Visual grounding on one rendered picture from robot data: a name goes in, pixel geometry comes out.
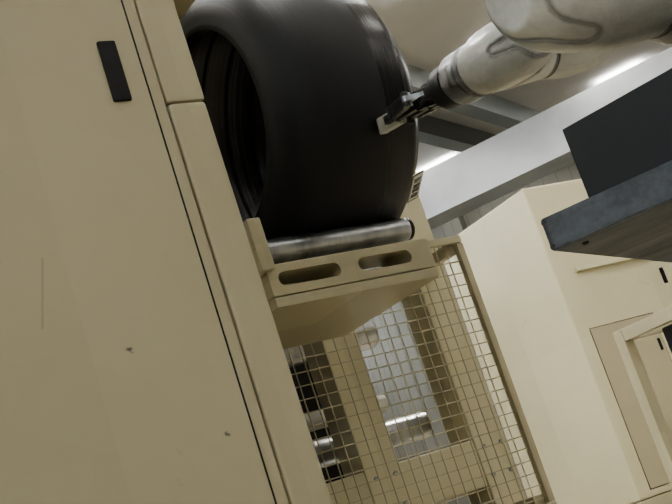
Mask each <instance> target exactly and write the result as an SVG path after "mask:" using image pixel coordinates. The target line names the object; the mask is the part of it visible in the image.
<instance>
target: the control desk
mask: <svg viewBox="0 0 672 504"><path fill-rule="evenodd" d="M203 100H204V95H203V92H202V89H201V86H200V83H199V80H198V77H197V73H196V70H195V67H194V64H193V61H192V58H191V55H190V51H189V48H188V45H187V42H186V39H185V36H184V33H183V30H182V26H181V23H180V20H179V17H178V14H177V11H176V8H175V4H174V1H173V0H0V504H332V501H331V498H330V494H329V491H328V488H327V485H326V482H325V479H324V476H323V472H322V469H321V466H320V463H319V460H318V457H317V454H316V451H315V447H314V444H313V441H312V438H311V435H310V432H309V429H308V425H307V422H306V419H305V416H304V413H303V410H302V407H301V403H300V400H299V397H298V394H297V391H296V388H295V385H294V381H293V378H292V375H291V372H290V369H289V366H288V363H287V359H286V356H285V353H284V350H283V347H282V344H281V341H280V337H279V334H278V331H277V328H276V325H275V322H274V319H273V315H272V312H271V309H270V306H269V303H268V300H267V297H266V293H265V290H264V287H263V284H262V281H261V278H260V275H259V271H258V268H257V265H256V262H255V259H254V256H253V253H252V249H251V246H250V243H249V240H248V237H247V234H246V231H245V227H244V224H243V221H242V218H241V215H240V212H239V209H238V205H237V202H236V199H235V196H234V193H233V190H232V187H231V183H230V180H229V177H228V174H227V171H226V168H225V165H224V161H223V158H222V155H221V152H220V149H219V146H218V143H217V139H216V136H215V133H214V130H213V127H212V124H211V121H210V117H209V114H208V111H207V108H206V105H205V103H204V102H202V101H203Z"/></svg>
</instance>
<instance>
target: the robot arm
mask: <svg viewBox="0 0 672 504"><path fill-rule="evenodd" d="M483 1H484V4H485V7H486V10H487V13H488V15H489V17H490V19H491V21H492V22H491V23H489V24H487V25H486V26H484V27H483V28H481V29H480V30H478V31H477V32H476V33H475V34H473V35H472V36H471V37H470V38H469V39H468V41H467V42H466V44H465V45H462V46H461V47H459V48H458V49H457V50H456V51H454V52H452V53H451V54H449V55H447V56H446V57H445V58H444V59H443V60H442V61H441V63H440V65H439V66H438V67H437V68H435V69H434V70H432V71H431V73H430V74H429V76H428V79H427V83H425V84H423V85H422V86H421V87H420V88H418V89H417V90H416V91H415V92H413V94H410V92H407V91H402V92H401V93H400V96H399V97H398V98H397V99H396V100H394V101H393V102H392V103H391V104H390V105H389V106H388V107H387V108H386V109H387V113H385V114H384V115H382V116H381V117H379V118H377V119H376V121H377V125H378V129H379V133H380V135H382V134H387V133H389V132H390V131H392V130H394V129H396V128H397V127H399V126H401V125H402V124H404V123H406V122H407V120H408V124H413V123H414V118H416V117H417V118H422V117H424V116H426V115H429V114H431V113H433V112H435V111H437V110H439V109H442V108H445V109H454V108H456V107H458V106H460V105H462V104H463V105H468V104H472V103H474V102H476V101H477V100H479V99H481V98H483V97H485V96H488V95H489V94H491V93H492V92H499V91H503V90H510V89H513V88H515V87H518V86H521V85H524V84H527V83H530V82H533V81H537V80H541V79H557V78H564V77H569V76H573V75H576V74H580V73H583V72H585V71H588V70H590V69H592V68H594V67H596V66H598V65H600V64H601V63H603V62H604V61H605V60H606V59H607V58H608V57H609V56H610V55H611V54H612V52H613V51H614V49H615V48H618V47H622V46H627V45H631V44H635V43H638V42H641V41H644V40H651V41H655V42H658V43H662V44H672V0H483Z"/></svg>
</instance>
